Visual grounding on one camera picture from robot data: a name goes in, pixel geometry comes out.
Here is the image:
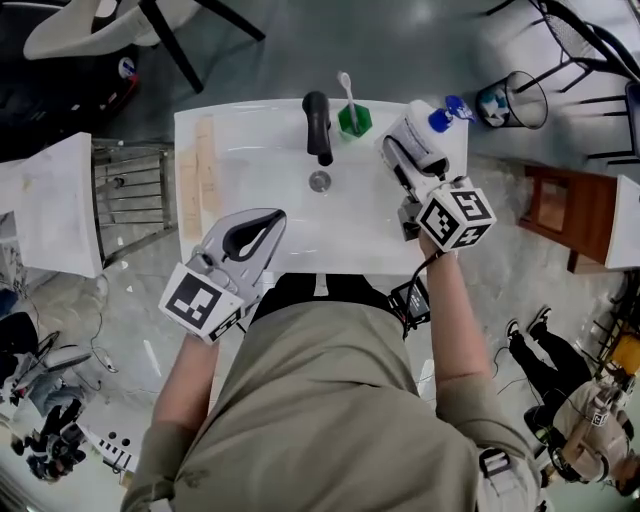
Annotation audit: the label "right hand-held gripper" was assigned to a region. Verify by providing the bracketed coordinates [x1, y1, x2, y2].
[382, 137, 498, 253]

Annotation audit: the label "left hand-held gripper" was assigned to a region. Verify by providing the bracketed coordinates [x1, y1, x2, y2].
[158, 207, 289, 346]

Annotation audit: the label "white bottle with blue pump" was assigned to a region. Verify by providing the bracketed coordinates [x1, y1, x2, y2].
[375, 94, 479, 174]

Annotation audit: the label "person's left forearm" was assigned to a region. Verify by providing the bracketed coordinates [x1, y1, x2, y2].
[151, 332, 222, 432]

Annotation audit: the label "person's right forearm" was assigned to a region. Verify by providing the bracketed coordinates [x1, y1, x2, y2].
[417, 233, 495, 387]

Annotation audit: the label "green cup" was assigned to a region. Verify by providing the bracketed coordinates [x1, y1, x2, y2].
[337, 103, 375, 142]

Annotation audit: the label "person's black shorts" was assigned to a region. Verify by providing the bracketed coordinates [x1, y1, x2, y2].
[246, 272, 407, 332]

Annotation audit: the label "white ceramic sink basin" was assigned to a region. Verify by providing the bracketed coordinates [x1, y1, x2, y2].
[172, 98, 471, 277]

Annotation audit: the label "white toothbrush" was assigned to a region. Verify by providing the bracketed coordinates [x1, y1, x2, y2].
[336, 70, 362, 135]

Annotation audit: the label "black faucet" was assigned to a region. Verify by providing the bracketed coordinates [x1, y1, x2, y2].
[301, 90, 335, 168]

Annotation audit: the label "steel rack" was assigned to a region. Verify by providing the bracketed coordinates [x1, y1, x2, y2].
[91, 139, 178, 272]

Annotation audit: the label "black waist device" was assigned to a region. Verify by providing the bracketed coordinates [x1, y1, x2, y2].
[386, 280, 432, 335]

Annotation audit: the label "brown wooden stool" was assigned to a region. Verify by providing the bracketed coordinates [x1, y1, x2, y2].
[517, 164, 624, 275]

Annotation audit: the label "person's olive shirt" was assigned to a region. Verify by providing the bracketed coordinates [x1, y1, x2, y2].
[121, 298, 550, 512]

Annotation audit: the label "black mesh chair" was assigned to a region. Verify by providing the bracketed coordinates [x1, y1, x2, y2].
[486, 0, 640, 97]

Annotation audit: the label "white side cabinet top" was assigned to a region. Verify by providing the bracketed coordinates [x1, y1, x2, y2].
[0, 132, 105, 280]

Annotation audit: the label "black equipment case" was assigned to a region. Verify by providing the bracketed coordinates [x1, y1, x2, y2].
[0, 0, 142, 162]

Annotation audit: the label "white panel with holes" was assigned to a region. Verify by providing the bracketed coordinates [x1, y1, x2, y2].
[78, 423, 147, 475]

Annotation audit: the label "white chair with black legs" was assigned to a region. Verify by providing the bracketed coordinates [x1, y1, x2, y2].
[23, 0, 267, 95]

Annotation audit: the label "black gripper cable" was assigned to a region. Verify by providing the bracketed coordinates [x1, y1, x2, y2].
[401, 248, 447, 342]

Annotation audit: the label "black wire mesh wastebasket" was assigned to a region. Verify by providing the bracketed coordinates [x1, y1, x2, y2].
[474, 70, 550, 132]

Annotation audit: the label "black floor cable white plug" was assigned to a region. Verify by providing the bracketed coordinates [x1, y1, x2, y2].
[88, 319, 121, 375]

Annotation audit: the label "dark frame chair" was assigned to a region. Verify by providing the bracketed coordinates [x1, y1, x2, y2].
[586, 79, 640, 164]

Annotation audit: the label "white harness strap buckle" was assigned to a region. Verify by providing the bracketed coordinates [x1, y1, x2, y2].
[478, 446, 512, 482]

